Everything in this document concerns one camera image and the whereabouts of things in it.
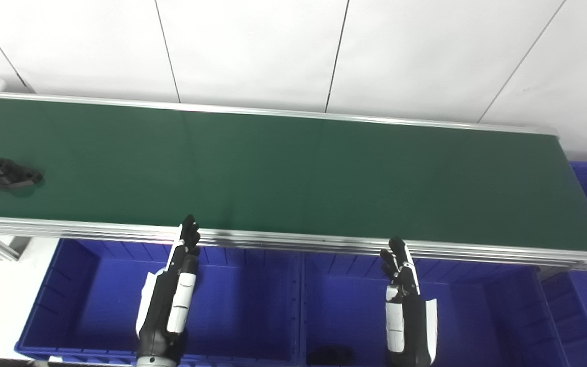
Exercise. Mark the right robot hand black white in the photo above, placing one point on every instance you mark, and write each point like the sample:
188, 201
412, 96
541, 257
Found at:
408, 316

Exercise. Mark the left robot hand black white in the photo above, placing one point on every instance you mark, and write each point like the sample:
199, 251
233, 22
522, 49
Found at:
163, 306

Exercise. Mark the black flanged machine part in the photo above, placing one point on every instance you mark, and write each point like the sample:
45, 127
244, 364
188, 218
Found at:
10, 176

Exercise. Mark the black part in bin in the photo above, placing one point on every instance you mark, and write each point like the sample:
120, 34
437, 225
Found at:
330, 355

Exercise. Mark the green conveyor belt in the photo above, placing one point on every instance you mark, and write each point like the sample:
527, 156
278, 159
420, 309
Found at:
324, 243
293, 178

